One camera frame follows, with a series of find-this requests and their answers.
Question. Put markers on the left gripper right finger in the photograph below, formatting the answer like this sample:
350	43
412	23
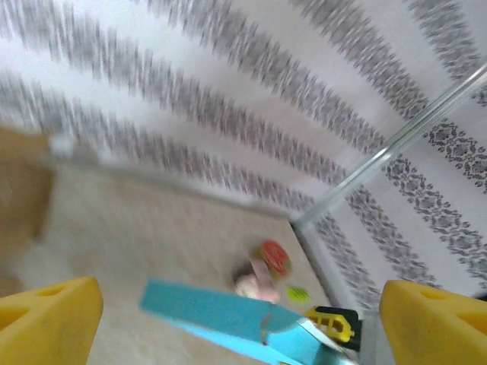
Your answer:
437	327

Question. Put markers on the green building brick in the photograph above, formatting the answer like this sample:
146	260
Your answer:
297	293

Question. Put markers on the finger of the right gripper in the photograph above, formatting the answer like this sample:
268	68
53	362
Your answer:
335	321

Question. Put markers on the round red gold tin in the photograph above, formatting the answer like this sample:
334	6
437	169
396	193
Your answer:
275	255

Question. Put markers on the pink plastic toy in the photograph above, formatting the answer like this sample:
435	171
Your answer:
258	285

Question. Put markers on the brown cardboard box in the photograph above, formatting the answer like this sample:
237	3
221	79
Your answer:
19	182

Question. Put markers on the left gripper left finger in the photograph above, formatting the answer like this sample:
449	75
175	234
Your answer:
49	323

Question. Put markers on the white blue paper box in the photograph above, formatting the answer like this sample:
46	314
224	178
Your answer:
213	311

